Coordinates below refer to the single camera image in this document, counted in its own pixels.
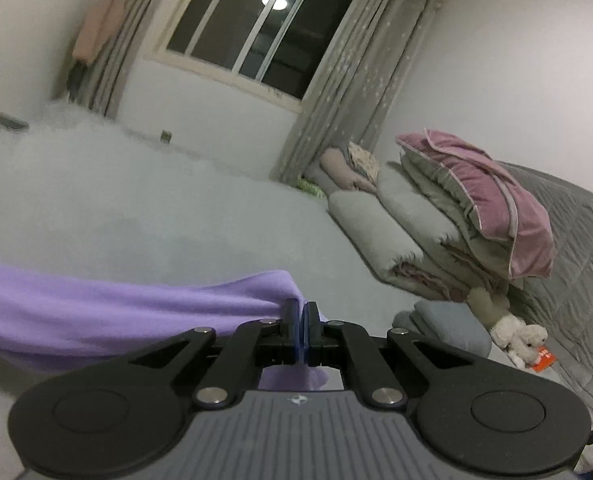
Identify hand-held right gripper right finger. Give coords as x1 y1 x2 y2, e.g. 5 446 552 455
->
301 301 472 409

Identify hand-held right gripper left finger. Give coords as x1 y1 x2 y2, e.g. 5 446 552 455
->
126 298 300 408

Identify purple pants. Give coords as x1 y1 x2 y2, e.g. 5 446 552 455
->
0 259 327 391

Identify light grey rolled quilt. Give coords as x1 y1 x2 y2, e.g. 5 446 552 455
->
328 191 477 302
377 162 477 271

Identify green patterned cloth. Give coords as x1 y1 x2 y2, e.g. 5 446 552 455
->
296 178 327 201

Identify grey folded cloth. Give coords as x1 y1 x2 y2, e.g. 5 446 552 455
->
393 300 493 358

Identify grey folded blanket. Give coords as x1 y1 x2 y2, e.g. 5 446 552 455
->
301 167 340 196

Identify pink folded blanket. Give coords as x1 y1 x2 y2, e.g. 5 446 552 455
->
319 147 377 193

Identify floral cloth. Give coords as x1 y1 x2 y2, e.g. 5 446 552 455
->
347 141 381 183

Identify grey green folded quilt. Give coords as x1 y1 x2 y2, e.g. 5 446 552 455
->
399 150 515 286

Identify white plush toy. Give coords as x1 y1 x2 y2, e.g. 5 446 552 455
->
465 287 549 370

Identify pink pillow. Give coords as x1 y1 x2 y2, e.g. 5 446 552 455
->
395 129 557 281

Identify orange packet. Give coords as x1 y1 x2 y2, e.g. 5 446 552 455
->
531 345 557 373

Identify grey curtain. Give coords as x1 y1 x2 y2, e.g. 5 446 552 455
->
84 0 187 118
271 0 435 188

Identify grey quilted bedspread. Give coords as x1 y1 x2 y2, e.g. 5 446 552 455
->
497 162 593 428

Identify window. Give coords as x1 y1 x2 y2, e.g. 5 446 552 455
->
144 0 377 111

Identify dark hanging garment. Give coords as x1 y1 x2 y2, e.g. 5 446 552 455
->
65 60 92 106

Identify black phone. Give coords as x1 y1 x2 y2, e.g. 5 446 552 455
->
0 112 30 132

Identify pink hanging garment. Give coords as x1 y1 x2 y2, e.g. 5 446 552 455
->
71 0 132 66

